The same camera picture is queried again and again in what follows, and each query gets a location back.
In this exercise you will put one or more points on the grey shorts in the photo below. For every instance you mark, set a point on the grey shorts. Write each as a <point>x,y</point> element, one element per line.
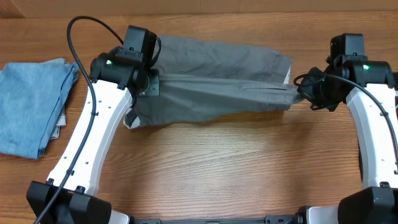
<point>202,80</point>

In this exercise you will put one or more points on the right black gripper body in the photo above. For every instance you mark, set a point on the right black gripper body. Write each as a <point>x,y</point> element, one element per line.
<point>314,90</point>

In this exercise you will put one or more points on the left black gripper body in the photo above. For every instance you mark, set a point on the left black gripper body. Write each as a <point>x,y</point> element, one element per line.
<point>153,86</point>

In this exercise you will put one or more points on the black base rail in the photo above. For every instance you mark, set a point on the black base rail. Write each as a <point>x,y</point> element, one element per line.
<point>268,219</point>

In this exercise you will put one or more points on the folded blue denim garment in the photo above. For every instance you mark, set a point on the folded blue denim garment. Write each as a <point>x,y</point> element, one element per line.
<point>32,98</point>

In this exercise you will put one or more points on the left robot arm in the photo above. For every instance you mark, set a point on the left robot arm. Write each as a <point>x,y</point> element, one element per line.
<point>115,81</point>

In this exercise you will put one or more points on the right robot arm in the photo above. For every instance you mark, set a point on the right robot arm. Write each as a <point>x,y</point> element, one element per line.
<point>369,89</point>

